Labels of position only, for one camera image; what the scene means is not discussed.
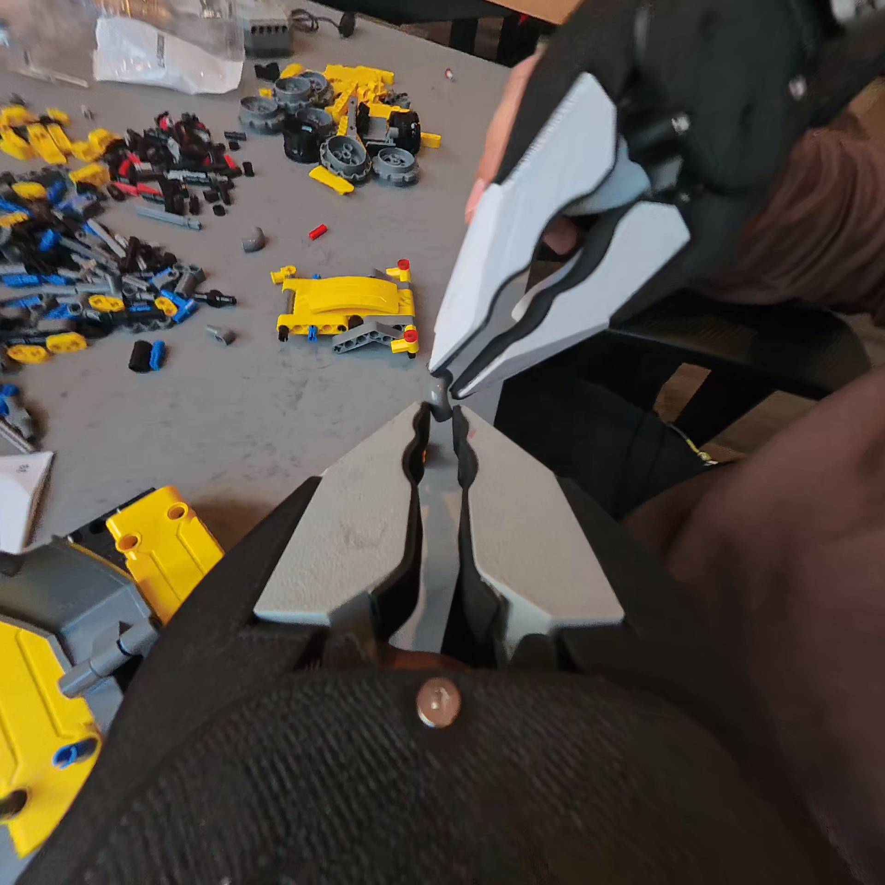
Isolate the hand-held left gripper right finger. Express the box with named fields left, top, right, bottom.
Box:
left=454, top=406, right=626, bottom=651

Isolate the instruction booklet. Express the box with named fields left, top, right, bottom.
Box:
left=0, top=450, right=53, bottom=554

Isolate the yellow and black brick assembly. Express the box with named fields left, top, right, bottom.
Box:
left=0, top=484, right=225, bottom=858

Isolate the pile of small brick parts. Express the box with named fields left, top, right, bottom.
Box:
left=0, top=97, right=257, bottom=450

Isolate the pile of yellow beam parts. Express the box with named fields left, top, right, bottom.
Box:
left=284, top=63, right=443, bottom=150

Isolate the pile of wheels and tires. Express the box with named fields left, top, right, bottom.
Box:
left=238, top=72, right=423, bottom=188

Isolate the person's right hand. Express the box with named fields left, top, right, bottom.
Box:
left=464, top=56, right=543, bottom=225

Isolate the yellow curved brick assembly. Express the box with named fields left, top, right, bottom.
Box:
left=271, top=259, right=420, bottom=356

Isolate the black office chair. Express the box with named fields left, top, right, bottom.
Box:
left=609, top=284, right=872, bottom=443

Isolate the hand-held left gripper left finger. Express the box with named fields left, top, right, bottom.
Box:
left=255, top=404, right=427, bottom=634

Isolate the person in brown shirt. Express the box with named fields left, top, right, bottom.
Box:
left=623, top=367, right=885, bottom=885

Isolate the person's right forearm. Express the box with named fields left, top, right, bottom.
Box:
left=706, top=125, right=885, bottom=312

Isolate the clear bag with white label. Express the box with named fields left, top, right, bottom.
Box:
left=94, top=14, right=247, bottom=95

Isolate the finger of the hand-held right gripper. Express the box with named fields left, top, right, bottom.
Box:
left=450, top=205, right=690, bottom=402
left=429, top=72, right=651, bottom=377

